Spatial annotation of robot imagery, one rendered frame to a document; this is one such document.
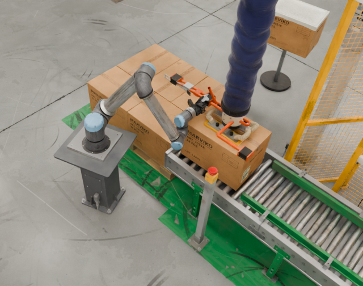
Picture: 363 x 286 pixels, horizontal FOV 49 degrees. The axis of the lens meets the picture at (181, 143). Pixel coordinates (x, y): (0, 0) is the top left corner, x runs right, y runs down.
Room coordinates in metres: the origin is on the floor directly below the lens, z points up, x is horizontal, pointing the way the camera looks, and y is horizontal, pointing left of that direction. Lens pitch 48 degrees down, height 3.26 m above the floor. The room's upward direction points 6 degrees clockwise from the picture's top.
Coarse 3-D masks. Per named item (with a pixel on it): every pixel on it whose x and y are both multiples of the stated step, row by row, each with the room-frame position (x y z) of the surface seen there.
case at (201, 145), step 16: (192, 128) 2.22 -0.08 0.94; (208, 128) 2.23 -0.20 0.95; (192, 144) 2.21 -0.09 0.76; (208, 144) 2.12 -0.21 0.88; (224, 144) 2.07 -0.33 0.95; (240, 144) 2.09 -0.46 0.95; (256, 144) 2.11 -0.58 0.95; (192, 160) 2.20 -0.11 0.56; (208, 160) 2.11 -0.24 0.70; (224, 160) 2.03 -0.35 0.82; (240, 160) 1.95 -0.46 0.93; (256, 160) 2.13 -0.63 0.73; (224, 176) 2.01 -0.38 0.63; (240, 176) 1.94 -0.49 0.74
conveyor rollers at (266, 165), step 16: (256, 176) 2.10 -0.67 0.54; (272, 176) 2.13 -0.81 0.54; (240, 192) 1.92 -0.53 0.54; (256, 192) 1.94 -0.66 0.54; (272, 192) 1.96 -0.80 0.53; (272, 208) 1.80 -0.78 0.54; (288, 208) 1.82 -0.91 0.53; (272, 224) 1.65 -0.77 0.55; (304, 224) 1.68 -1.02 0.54; (320, 224) 1.70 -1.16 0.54; (336, 224) 1.72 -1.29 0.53; (320, 240) 1.55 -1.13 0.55; (336, 240) 1.57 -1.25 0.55; (352, 240) 1.58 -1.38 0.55
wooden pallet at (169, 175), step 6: (132, 144) 2.70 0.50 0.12; (132, 150) 2.70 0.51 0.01; (138, 150) 2.70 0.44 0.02; (144, 156) 2.63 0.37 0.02; (150, 162) 2.56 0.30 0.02; (156, 162) 2.57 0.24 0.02; (156, 168) 2.49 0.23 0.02; (162, 168) 2.43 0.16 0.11; (162, 174) 2.43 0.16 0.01; (168, 174) 2.38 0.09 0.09
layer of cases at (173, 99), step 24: (120, 72) 3.31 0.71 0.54; (168, 72) 3.39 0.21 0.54; (192, 72) 3.43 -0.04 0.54; (96, 96) 3.02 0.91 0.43; (168, 96) 3.00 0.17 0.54; (192, 96) 3.04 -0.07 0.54; (216, 96) 3.08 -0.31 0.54; (120, 120) 2.80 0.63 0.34; (144, 120) 2.64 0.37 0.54; (144, 144) 2.59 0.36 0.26; (168, 144) 2.40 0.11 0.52
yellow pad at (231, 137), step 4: (216, 120) 2.31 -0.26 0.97; (204, 124) 2.26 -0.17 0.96; (208, 124) 2.25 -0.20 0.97; (212, 124) 2.25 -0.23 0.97; (216, 124) 2.23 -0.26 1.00; (220, 124) 2.26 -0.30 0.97; (212, 128) 2.21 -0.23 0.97; (216, 128) 2.21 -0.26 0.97; (216, 132) 2.18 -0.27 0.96; (228, 132) 2.18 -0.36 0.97; (232, 132) 2.16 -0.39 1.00; (224, 136) 2.14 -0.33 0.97; (228, 136) 2.14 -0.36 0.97; (232, 136) 2.14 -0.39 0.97; (232, 140) 2.11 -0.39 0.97; (236, 140) 2.11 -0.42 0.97; (240, 140) 2.11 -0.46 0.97; (236, 144) 2.07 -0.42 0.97
